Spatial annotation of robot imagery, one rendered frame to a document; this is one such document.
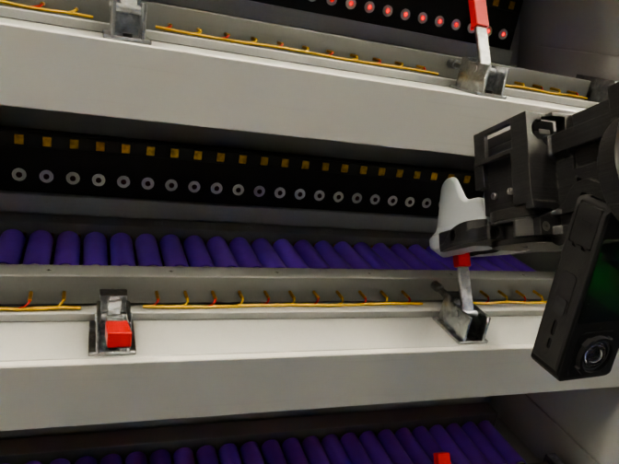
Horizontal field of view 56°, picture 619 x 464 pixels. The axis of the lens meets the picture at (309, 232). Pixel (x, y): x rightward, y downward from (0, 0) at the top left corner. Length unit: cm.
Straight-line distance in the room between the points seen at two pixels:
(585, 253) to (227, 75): 24
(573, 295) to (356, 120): 18
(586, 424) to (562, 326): 29
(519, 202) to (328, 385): 18
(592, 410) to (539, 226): 31
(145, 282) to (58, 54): 16
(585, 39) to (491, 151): 28
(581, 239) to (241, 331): 23
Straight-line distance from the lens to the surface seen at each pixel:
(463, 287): 48
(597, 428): 65
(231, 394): 40
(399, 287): 50
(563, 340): 38
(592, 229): 36
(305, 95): 40
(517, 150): 39
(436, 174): 62
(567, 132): 39
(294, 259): 50
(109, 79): 38
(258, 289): 45
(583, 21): 69
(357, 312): 46
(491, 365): 49
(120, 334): 32
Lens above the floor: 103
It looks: 2 degrees down
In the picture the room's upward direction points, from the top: 4 degrees clockwise
